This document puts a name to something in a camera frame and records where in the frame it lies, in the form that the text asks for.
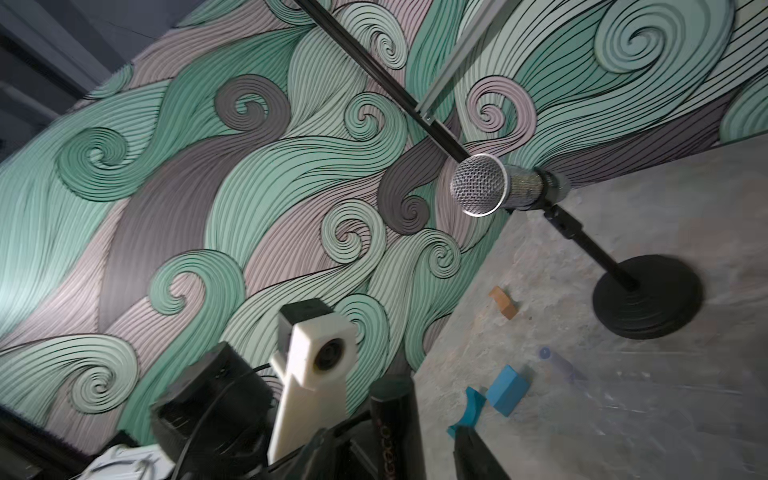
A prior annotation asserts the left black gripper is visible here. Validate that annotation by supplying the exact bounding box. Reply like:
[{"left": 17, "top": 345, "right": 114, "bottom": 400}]
[{"left": 150, "top": 342, "right": 372, "bottom": 479}]

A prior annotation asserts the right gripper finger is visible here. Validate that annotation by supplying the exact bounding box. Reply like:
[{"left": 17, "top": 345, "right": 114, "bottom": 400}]
[{"left": 453, "top": 428, "right": 510, "bottom": 480}]

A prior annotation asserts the lavender lipstick tube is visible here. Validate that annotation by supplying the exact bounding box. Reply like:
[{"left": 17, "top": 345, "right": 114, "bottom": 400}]
[{"left": 538, "top": 346, "right": 585, "bottom": 383}]

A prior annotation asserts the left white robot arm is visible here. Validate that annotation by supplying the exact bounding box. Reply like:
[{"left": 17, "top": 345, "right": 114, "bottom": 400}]
[{"left": 81, "top": 342, "right": 370, "bottom": 479}]

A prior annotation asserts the teal arch block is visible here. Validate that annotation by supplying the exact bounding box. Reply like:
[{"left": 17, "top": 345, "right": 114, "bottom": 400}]
[{"left": 447, "top": 387, "right": 487, "bottom": 438}]

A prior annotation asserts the blue rectangular block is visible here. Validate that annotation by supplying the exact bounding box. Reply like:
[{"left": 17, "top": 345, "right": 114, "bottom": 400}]
[{"left": 486, "top": 365, "right": 530, "bottom": 417}]

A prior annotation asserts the brown wooden block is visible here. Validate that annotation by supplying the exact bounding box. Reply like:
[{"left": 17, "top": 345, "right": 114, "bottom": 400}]
[{"left": 489, "top": 286, "right": 518, "bottom": 320}]

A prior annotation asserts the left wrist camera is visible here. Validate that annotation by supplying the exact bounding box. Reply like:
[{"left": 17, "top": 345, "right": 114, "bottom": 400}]
[{"left": 267, "top": 298, "right": 357, "bottom": 464}]

